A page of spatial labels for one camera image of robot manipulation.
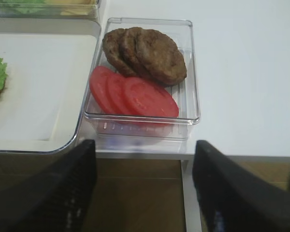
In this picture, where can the red tomato slice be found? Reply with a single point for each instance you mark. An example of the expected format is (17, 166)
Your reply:
(115, 83)
(97, 85)
(145, 98)

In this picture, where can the red tomato slice left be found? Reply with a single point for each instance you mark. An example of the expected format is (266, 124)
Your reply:
(97, 85)

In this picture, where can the brown meat patty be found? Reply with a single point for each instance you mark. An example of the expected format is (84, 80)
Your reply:
(111, 48)
(127, 47)
(160, 56)

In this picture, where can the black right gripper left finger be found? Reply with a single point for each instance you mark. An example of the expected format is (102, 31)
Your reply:
(54, 200)

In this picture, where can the green lettuce in container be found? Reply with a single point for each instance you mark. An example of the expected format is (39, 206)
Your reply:
(24, 7)

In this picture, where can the clear lettuce and cheese container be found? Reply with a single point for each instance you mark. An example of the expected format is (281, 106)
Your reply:
(53, 11)

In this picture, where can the red tomato slice middle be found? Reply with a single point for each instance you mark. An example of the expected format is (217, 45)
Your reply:
(115, 83)

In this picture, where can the brown meat patty right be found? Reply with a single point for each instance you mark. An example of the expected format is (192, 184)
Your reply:
(160, 56)

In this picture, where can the brown meat patty left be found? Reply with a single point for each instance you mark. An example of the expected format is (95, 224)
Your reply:
(111, 48)

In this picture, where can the clear patty and tomato container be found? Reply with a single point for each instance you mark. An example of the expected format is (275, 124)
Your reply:
(185, 93)

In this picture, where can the yellow cheese slices in container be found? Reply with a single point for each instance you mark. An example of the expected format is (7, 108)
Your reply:
(74, 7)

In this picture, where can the red tomato slice right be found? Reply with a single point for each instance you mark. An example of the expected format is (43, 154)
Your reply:
(145, 98)

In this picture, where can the brown meat patty middle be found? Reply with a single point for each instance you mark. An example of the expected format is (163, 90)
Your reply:
(127, 47)

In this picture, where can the white metal tray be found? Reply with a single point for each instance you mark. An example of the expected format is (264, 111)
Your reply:
(48, 65)

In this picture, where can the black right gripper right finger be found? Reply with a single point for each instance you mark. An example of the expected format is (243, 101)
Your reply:
(232, 199)

